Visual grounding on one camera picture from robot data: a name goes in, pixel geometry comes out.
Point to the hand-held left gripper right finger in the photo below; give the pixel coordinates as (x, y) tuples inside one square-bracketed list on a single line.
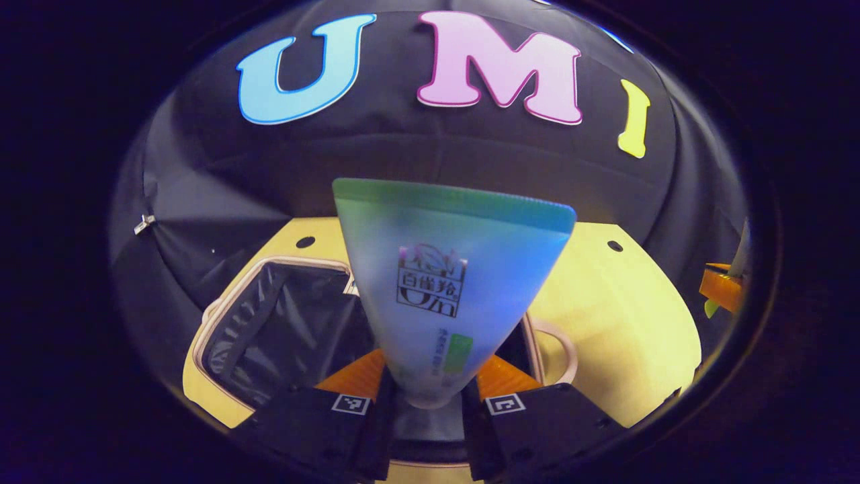
[(551, 430)]

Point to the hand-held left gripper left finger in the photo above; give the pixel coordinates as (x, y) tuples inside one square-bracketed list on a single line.
[(302, 427)]

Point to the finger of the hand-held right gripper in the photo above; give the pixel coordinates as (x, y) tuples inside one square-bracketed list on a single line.
[(720, 286)]

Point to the pink suitcase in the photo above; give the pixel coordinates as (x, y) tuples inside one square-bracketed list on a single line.
[(282, 323)]

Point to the frosted green blue tube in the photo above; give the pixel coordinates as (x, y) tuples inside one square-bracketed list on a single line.
[(437, 269)]

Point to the silver cloth clip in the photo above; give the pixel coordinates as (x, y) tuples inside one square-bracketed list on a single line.
[(144, 224)]

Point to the black backdrop cloth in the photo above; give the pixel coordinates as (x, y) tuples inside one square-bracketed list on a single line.
[(403, 148)]

